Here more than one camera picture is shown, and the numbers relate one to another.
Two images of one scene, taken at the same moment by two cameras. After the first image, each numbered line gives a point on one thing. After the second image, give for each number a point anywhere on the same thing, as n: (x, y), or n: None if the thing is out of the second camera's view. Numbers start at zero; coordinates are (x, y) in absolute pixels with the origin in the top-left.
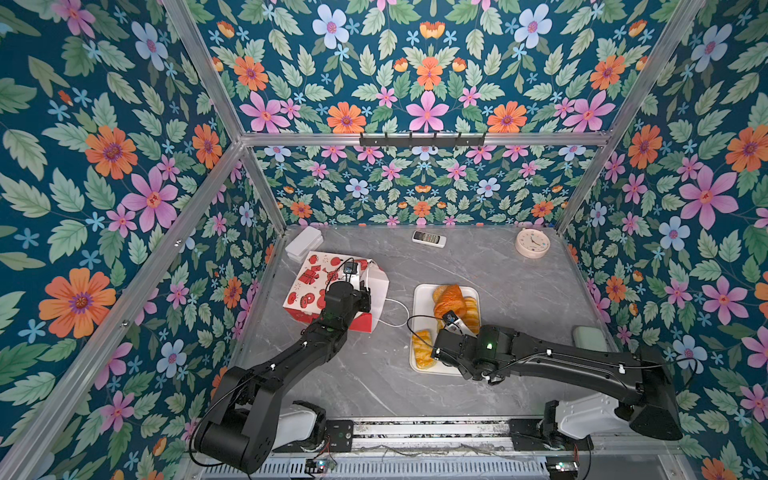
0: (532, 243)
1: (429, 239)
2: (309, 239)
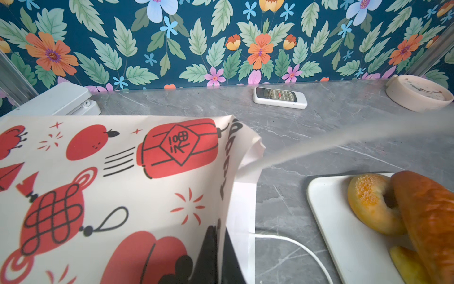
0: (416, 93)
1: (280, 97)
2: (63, 99)
